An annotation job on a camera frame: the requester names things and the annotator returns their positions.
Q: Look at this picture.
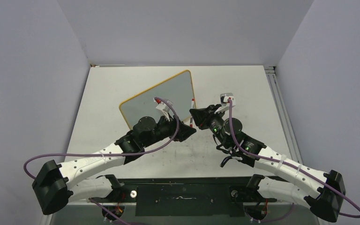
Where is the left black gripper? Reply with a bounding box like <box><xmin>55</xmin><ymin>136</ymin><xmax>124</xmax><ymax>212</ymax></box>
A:
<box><xmin>142</xmin><ymin>112</ymin><xmax>195</xmax><ymax>148</ymax></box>

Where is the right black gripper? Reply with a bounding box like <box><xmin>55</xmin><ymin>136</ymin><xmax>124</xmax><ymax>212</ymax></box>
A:
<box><xmin>190</xmin><ymin>104</ymin><xmax>231</xmax><ymax>150</ymax></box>

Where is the red white marker pen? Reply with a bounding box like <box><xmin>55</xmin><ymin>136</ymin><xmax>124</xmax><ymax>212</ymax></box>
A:
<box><xmin>190</xmin><ymin>98</ymin><xmax>196</xmax><ymax>128</ymax></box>

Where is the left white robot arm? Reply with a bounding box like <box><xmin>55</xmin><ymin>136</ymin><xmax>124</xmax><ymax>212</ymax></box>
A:
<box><xmin>32</xmin><ymin>116</ymin><xmax>196</xmax><ymax>215</ymax></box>

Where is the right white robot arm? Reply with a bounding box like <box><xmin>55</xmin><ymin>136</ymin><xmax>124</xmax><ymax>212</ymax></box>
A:
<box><xmin>189</xmin><ymin>105</ymin><xmax>346</xmax><ymax>223</ymax></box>

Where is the yellow framed whiteboard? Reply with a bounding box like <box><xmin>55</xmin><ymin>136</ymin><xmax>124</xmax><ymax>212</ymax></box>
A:
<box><xmin>119</xmin><ymin>70</ymin><xmax>196</xmax><ymax>128</ymax></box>

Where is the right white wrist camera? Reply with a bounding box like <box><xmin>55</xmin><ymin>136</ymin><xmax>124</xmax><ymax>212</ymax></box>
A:
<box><xmin>216</xmin><ymin>93</ymin><xmax>236</xmax><ymax>113</ymax></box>

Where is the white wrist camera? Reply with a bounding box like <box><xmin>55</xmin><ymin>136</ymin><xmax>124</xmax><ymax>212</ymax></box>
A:
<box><xmin>216</xmin><ymin>93</ymin><xmax>236</xmax><ymax>113</ymax></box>
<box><xmin>154</xmin><ymin>97</ymin><xmax>173</xmax><ymax>121</ymax></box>

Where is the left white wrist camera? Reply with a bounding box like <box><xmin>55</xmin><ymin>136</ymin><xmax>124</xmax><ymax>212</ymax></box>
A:
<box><xmin>154</xmin><ymin>97</ymin><xmax>173</xmax><ymax>121</ymax></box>

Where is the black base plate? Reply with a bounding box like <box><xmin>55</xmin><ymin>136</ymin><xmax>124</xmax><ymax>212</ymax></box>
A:
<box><xmin>94</xmin><ymin>177</ymin><xmax>276</xmax><ymax>217</ymax></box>

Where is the aluminium frame rail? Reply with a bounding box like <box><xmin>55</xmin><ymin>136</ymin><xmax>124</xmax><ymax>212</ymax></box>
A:
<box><xmin>40</xmin><ymin>175</ymin><xmax>333</xmax><ymax>220</ymax></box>

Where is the aluminium side rail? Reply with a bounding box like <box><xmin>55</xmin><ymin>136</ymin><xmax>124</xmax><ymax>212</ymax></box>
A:
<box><xmin>263</xmin><ymin>66</ymin><xmax>303</xmax><ymax>164</ymax></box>

